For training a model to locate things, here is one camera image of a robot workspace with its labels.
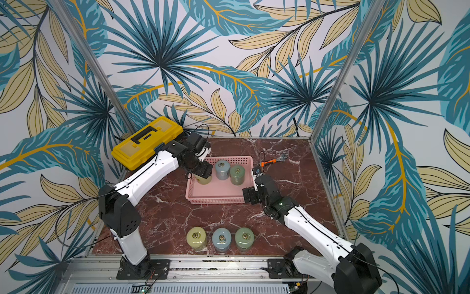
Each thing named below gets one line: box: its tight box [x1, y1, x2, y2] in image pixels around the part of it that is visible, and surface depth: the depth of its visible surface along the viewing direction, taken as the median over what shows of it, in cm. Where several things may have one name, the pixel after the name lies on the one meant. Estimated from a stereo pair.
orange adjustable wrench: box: [261, 153, 289, 168], surface depth 111 cm
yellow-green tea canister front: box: [186, 226, 208, 252], surface depth 75 cm
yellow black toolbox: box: [110, 115, 184, 171], surface depth 95 cm
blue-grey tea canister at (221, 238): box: [211, 227, 232, 253], surface depth 76 cm
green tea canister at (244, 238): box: [235, 227, 255, 252], surface depth 76 cm
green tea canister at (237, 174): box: [229, 164, 246, 186], surface depth 97 cm
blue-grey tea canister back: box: [215, 159, 231, 181], surface depth 97 cm
